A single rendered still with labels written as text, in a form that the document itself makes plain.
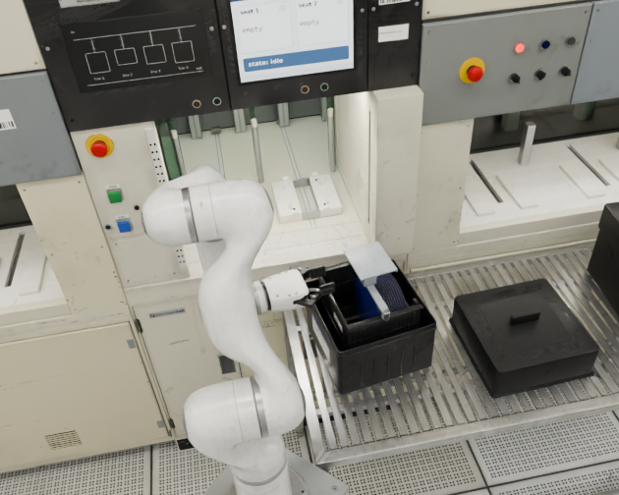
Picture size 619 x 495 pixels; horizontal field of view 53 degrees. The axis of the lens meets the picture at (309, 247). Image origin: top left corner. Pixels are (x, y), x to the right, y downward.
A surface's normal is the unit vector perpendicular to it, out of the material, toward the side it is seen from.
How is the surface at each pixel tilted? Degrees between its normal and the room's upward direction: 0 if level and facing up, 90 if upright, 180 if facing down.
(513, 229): 90
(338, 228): 0
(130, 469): 0
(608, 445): 0
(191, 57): 90
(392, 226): 90
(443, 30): 90
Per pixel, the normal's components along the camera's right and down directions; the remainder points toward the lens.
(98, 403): 0.18, 0.62
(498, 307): -0.05, -0.76
